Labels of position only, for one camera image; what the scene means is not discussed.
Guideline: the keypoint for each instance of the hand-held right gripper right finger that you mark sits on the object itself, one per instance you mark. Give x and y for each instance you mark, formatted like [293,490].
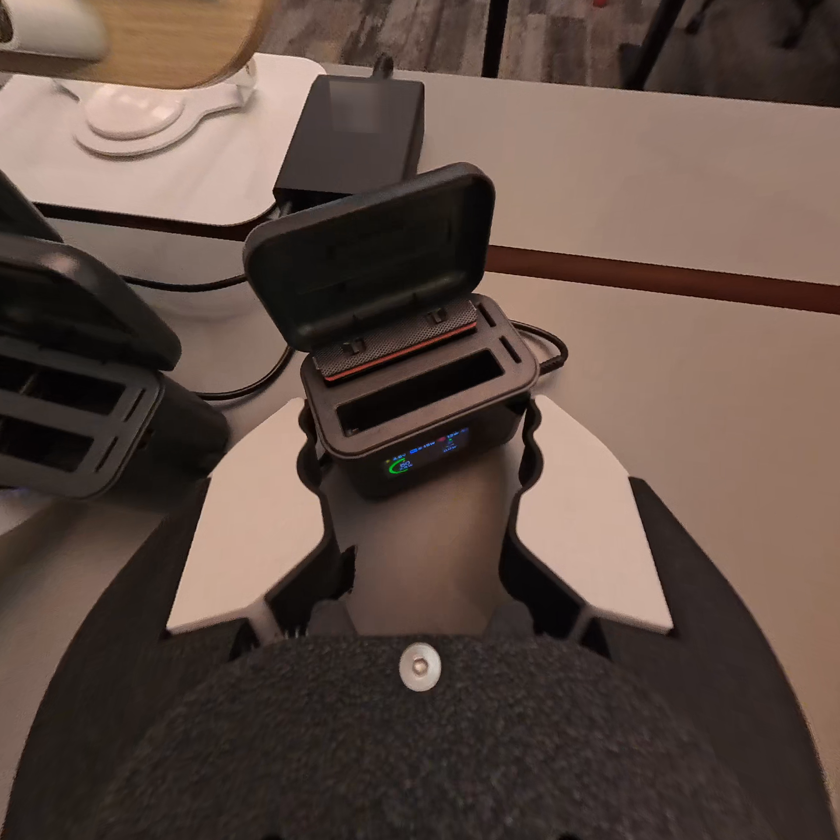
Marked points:
[590,525]

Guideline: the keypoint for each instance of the black multiport charger hub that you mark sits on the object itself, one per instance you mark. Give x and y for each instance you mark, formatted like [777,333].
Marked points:
[394,157]

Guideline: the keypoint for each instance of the black battery red edge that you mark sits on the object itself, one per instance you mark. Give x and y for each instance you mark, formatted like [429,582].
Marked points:
[394,341]

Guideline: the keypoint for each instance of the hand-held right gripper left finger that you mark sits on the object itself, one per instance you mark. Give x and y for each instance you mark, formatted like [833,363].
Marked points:
[249,525]

